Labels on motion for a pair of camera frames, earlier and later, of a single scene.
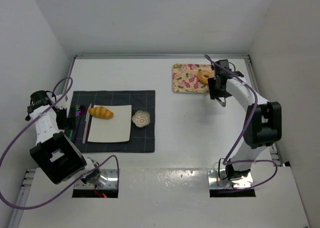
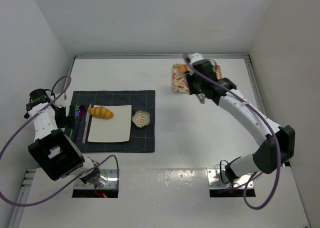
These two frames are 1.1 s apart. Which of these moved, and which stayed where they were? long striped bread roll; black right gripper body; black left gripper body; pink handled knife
Moved: black right gripper body
Stayed: black left gripper body; long striped bread roll; pink handled knife
